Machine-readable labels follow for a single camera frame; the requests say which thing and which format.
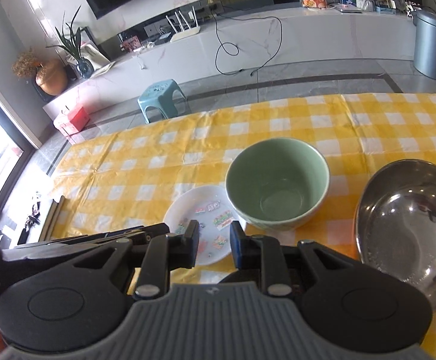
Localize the plain steel bowl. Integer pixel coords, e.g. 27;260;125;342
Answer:
354;158;436;311

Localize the yellow checked tablecloth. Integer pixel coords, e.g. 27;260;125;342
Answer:
37;92;436;360

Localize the red box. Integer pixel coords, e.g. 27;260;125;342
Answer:
53;106;89;137

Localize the blue plastic stool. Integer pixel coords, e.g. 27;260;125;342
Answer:
137;79;191;124

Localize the plant in blue vase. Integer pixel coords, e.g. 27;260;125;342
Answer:
48;7;94;79

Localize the green ceramic bowl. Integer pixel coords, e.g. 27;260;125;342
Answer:
225;137;331;232

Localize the black power cable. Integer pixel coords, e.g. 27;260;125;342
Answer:
208;5;284;77

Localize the grey metal trash bin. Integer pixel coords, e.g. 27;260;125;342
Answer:
413;10;436;80

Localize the orange round vase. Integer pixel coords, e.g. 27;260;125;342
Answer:
35;59;68;96

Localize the small white sticker plate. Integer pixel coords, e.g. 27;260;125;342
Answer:
163;185;246;266

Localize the white wifi router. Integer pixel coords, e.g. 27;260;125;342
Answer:
165;7;201;43

